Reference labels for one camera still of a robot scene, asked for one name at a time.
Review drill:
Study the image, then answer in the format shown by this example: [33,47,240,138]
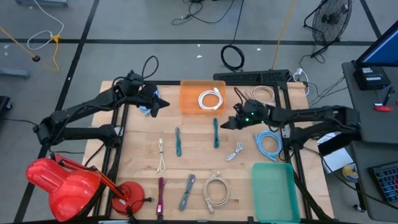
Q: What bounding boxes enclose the small white usb cable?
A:
[224,141,244,162]

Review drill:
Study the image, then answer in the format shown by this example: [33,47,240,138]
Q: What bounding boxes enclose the white power plug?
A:
[292,67,311,97]

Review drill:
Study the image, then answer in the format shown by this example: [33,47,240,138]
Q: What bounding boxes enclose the beige ethernet cable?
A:
[202,170,231,214]
[246,85,276,106]

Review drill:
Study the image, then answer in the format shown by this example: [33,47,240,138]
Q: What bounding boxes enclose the grey side desk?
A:
[341,61,398,144]
[349,140,398,223]

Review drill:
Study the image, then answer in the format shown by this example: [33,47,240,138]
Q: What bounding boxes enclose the black coiled floor cable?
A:
[220,0,246,73]

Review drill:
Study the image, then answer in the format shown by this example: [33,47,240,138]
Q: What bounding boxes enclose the green plastic bin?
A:
[251,162,302,224]

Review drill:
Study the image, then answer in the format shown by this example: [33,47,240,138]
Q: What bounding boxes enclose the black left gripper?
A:
[134,83,171,118]

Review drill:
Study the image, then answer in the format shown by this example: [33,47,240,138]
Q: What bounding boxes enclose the small black computer box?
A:
[352,63,392,91]

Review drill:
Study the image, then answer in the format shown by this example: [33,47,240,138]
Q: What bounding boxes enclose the round printed disc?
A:
[341,162,359,184]

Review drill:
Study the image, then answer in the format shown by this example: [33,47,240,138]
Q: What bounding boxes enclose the orange plastic bin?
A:
[179,80,227,115]

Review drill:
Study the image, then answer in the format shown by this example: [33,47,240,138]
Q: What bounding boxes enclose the black wheeled base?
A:
[0,95,13,119]

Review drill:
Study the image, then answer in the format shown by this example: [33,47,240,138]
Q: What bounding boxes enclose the yellow cord with black disc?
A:
[0,26,58,73]

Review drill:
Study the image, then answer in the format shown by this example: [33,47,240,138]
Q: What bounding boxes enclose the black floor fan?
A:
[303,0,353,59]

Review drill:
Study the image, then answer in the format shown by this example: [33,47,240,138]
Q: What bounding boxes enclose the light blue cable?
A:
[139,88,160,116]
[254,129,283,162]

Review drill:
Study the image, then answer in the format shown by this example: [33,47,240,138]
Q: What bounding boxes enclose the black pen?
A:
[382,86,396,107]

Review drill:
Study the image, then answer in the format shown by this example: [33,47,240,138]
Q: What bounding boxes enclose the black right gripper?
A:
[220,99,272,131]

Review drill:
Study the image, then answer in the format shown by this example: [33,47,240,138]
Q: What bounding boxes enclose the yellow extension cord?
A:
[50,34,62,73]

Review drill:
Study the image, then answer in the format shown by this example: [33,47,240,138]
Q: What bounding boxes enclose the grey table foot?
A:
[0,67,31,80]

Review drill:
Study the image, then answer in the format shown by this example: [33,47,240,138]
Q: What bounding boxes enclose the black aluminium table frame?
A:
[91,80,336,224]

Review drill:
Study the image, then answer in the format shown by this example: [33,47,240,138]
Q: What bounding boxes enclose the thin black floor cables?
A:
[171,0,236,26]

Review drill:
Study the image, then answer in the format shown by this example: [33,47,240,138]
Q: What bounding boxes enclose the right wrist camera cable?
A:
[233,86,249,106]

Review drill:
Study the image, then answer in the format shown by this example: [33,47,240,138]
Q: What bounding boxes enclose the black-white zigzag braided cable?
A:
[178,173,197,212]

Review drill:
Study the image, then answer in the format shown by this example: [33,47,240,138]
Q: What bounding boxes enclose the white floor cable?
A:
[26,0,65,52]

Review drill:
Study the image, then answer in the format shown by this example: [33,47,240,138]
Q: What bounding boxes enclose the black lamp power cord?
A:
[123,184,155,224]

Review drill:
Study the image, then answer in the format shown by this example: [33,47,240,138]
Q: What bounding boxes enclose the white paper sheet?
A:
[322,147,354,174]

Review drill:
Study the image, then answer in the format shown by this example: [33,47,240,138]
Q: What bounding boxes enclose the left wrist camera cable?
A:
[142,55,160,80]

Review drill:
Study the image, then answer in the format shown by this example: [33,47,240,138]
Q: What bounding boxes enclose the maroon usb cable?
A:
[156,177,167,218]

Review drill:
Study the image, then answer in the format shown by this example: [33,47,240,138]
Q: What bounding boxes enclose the white braided cable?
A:
[198,87,224,111]

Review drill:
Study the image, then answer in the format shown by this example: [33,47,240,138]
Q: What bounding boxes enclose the backlit keyboard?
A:
[368,161,398,207]

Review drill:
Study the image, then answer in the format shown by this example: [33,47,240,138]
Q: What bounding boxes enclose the red desk lamp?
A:
[25,151,146,223]

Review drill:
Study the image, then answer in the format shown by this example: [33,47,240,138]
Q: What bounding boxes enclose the cream usb cable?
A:
[156,138,167,174]

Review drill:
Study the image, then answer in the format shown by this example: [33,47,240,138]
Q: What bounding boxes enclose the yellow hanging cord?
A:
[271,0,297,71]

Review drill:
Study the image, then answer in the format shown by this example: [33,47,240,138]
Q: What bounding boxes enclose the computer monitor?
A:
[355,19,398,68]

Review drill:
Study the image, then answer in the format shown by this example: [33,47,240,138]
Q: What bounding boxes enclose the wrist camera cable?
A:
[233,86,249,106]
[142,55,160,80]

